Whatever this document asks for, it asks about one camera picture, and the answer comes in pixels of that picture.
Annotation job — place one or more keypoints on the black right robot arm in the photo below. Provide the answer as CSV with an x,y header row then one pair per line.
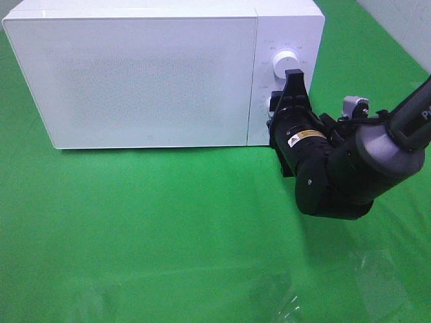
x,y
341,165

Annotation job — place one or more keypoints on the white microwave door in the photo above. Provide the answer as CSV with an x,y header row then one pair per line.
x,y
125,83

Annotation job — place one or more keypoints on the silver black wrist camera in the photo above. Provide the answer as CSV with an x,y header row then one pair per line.
x,y
355,109

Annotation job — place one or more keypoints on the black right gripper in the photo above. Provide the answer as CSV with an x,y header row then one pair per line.
x,y
294,128

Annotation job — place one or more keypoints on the white microwave knob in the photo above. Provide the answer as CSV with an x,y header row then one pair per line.
x,y
270,107
284,60

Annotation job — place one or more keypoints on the white microwave oven body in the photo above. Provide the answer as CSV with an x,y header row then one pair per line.
x,y
281,25

